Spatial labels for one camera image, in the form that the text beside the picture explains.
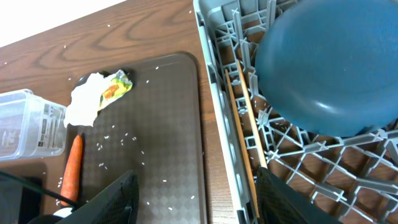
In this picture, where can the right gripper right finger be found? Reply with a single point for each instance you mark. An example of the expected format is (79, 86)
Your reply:
(279, 203)

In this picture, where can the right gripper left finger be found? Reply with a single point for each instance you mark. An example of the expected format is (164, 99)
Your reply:
(118, 203)

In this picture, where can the light blue rice bowl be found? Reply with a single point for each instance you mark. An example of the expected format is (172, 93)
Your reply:
(64, 212)

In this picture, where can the wooden chopstick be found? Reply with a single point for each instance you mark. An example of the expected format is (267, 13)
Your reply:
(244, 150)
(255, 132)

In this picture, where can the dark blue plate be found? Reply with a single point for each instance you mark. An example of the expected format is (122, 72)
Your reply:
(330, 67)

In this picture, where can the grey dishwasher rack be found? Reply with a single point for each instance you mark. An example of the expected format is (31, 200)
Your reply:
(354, 180)

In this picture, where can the orange carrot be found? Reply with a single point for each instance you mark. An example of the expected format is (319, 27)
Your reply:
(71, 177)

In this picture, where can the brown serving tray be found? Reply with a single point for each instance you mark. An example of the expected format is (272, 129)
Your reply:
(153, 130)

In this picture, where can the black plastic tray bin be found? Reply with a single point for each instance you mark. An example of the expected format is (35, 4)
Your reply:
(18, 203)

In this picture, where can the crumpled white napkin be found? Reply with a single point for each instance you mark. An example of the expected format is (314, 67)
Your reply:
(85, 103)

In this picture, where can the clear plastic bin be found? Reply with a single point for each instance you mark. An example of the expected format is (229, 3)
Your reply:
(31, 126)

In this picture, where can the yellow green snack wrapper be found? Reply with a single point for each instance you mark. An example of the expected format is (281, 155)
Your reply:
(119, 83)

